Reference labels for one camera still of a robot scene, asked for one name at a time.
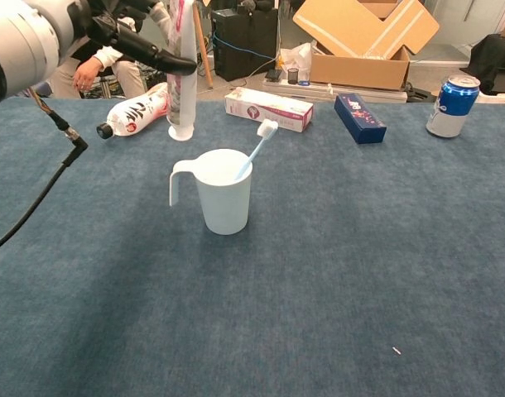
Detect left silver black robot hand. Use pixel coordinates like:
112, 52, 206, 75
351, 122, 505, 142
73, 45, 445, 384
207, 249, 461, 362
68, 0, 198, 76

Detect white floral toothpaste tube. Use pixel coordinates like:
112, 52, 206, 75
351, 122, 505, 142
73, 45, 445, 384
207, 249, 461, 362
166, 0, 199, 142

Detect light blue toothbrush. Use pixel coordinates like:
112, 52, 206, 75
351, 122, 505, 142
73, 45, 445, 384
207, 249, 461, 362
234, 118, 279, 182

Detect white cup with handle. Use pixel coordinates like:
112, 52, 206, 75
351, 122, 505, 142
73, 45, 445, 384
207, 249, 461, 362
168, 148, 254, 236

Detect white pink toothpaste box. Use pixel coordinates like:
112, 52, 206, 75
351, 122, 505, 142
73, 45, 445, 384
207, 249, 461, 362
224, 87, 315, 134

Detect tilted taped cardboard box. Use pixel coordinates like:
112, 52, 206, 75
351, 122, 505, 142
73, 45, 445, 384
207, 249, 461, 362
292, 0, 440, 59

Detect open brown cardboard box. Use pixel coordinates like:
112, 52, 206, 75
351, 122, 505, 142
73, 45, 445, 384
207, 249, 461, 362
309, 44, 411, 92

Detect dark blue carton box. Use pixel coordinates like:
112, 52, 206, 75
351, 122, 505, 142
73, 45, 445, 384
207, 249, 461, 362
333, 93, 388, 146

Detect seated person in beige clothes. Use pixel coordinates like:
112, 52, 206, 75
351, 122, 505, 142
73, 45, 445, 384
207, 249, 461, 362
49, 16, 148, 100

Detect plastic bottle with black cap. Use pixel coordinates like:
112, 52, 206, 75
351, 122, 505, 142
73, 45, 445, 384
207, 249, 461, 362
95, 81, 171, 141

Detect wooden stand leg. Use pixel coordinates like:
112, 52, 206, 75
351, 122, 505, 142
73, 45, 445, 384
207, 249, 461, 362
192, 0, 215, 90

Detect black computer tower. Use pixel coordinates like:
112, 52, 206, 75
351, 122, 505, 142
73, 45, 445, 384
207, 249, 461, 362
209, 8, 278, 83

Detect white plastic bag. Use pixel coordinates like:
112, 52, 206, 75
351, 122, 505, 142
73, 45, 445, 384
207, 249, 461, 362
276, 41, 315, 83

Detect aluminium profile beams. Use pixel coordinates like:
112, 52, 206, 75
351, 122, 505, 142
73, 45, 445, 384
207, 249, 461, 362
262, 78, 409, 104

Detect blue table mat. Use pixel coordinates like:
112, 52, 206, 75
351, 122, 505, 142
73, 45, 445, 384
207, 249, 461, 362
0, 97, 505, 397

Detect blue white drink can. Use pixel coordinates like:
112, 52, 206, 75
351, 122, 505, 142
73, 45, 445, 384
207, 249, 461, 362
425, 74, 481, 139

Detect black cloth covered object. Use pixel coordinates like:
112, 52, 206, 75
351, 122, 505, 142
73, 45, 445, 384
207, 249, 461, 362
469, 33, 505, 96

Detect black floor cables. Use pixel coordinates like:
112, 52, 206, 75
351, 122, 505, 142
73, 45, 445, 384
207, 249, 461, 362
140, 61, 169, 90

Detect blue cable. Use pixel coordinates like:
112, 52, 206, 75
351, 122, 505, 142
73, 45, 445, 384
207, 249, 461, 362
212, 32, 277, 62

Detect left arm wrist cable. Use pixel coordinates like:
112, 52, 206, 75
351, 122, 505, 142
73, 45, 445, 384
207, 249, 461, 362
0, 86, 89, 256

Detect black bracket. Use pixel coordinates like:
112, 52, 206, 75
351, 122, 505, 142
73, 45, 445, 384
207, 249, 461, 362
405, 82, 428, 103

